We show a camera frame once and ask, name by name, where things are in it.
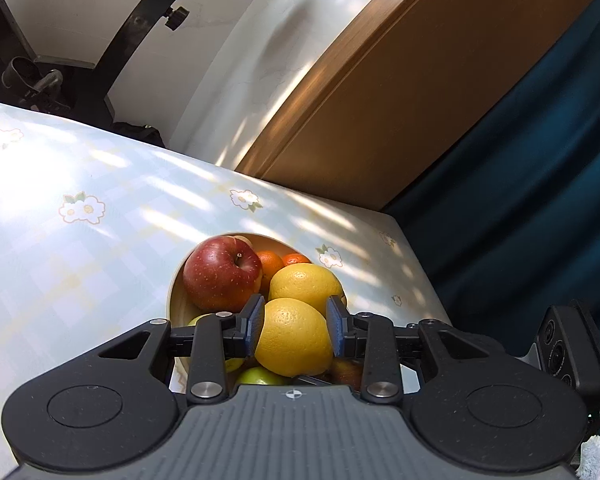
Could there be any black exercise bike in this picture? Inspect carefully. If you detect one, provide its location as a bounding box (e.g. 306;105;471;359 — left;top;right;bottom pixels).
0;0;301;148

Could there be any yellow orange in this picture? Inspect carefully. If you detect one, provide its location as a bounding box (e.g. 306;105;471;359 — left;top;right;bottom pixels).
254;297;335;378
268;263;345;317

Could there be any yellow green apple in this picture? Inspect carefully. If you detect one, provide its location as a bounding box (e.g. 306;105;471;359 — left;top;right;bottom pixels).
187;312;246;373

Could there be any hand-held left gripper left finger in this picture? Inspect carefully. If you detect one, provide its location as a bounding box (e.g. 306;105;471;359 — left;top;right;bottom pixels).
97;294;267;406

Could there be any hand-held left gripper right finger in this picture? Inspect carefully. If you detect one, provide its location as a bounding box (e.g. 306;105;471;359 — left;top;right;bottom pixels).
326;295;498;403

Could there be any wooden chair back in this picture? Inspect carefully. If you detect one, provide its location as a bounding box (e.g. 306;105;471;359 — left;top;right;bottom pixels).
235;0;600;211

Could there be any cream ceramic plate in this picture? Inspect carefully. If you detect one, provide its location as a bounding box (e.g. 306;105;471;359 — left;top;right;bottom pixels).
166;232;348;396

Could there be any dark blue curtain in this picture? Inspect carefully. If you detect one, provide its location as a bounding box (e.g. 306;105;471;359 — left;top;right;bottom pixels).
382;0;600;361

